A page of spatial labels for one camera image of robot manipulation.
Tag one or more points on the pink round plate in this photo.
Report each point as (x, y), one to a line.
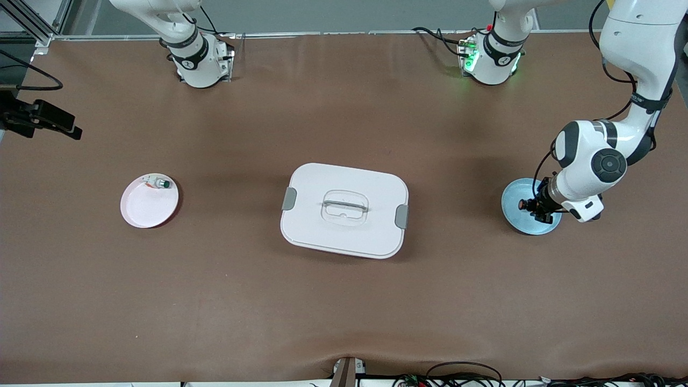
(148, 207)

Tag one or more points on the small green-capped clear item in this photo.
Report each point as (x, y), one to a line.
(159, 184)

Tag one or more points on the metal clamp bracket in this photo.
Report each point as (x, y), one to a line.
(344, 373)

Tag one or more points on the light blue round plate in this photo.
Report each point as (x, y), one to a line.
(518, 188)

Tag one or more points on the grey box latch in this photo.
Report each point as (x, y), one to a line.
(401, 216)

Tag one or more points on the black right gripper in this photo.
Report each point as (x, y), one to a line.
(20, 117)

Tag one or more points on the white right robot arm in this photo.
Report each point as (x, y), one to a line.
(199, 70)

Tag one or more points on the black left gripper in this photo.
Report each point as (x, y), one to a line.
(544, 201)

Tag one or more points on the white lidded storage box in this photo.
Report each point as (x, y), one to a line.
(322, 236)

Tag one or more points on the aluminium table edge rail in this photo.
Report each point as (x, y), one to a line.
(322, 34)

